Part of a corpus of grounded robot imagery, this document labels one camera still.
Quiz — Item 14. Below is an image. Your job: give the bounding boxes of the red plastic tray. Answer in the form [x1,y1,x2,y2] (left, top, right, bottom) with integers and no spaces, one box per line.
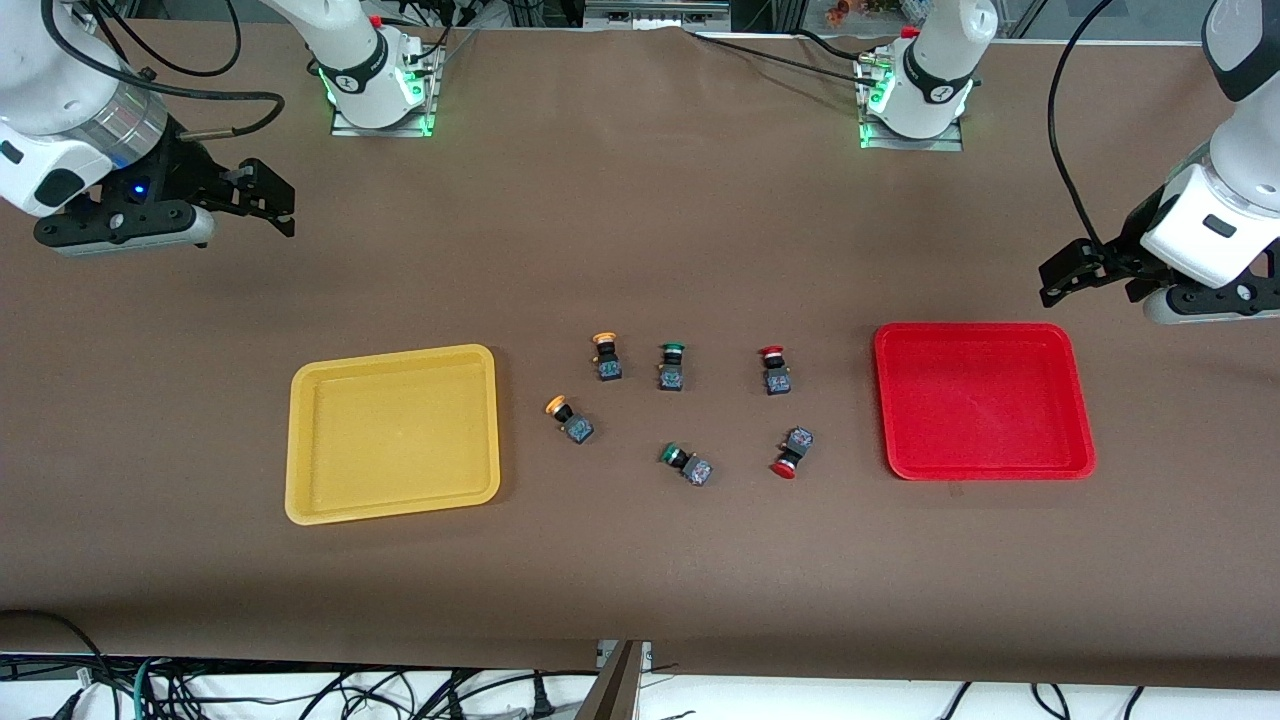
[872,321,1098,483]

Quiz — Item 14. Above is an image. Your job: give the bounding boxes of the yellow plastic tray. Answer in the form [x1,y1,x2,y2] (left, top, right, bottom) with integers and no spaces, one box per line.
[284,344,502,527]

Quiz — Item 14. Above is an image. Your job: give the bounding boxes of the brown table cover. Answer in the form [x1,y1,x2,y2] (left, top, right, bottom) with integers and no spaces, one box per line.
[0,20,1280,691]

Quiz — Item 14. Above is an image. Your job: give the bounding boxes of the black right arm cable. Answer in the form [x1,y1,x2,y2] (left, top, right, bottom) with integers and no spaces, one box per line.
[40,0,288,141]

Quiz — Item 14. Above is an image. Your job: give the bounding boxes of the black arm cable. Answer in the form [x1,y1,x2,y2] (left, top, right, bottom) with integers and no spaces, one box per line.
[1047,0,1117,253]
[40,0,288,141]

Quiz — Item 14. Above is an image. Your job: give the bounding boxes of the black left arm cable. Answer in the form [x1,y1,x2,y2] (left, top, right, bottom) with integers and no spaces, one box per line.
[1047,0,1117,253]

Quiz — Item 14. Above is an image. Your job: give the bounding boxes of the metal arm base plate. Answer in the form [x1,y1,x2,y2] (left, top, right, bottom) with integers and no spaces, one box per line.
[854,55,967,153]
[329,45,447,139]

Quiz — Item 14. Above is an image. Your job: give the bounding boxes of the red push button switch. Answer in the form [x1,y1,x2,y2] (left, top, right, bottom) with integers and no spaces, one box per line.
[769,426,815,480]
[757,345,794,397]

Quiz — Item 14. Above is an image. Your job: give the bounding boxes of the black cable on table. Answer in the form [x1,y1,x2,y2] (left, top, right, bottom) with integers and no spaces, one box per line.
[688,28,901,79]

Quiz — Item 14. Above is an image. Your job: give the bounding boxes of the aluminium frame rail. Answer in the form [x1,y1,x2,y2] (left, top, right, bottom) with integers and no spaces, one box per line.
[584,0,733,31]

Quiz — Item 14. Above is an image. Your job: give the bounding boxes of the black cable under table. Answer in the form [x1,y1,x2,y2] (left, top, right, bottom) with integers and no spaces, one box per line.
[0,609,126,720]

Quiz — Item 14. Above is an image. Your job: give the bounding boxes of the green cable under table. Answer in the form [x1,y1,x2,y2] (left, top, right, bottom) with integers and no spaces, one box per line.
[132,655,166,720]

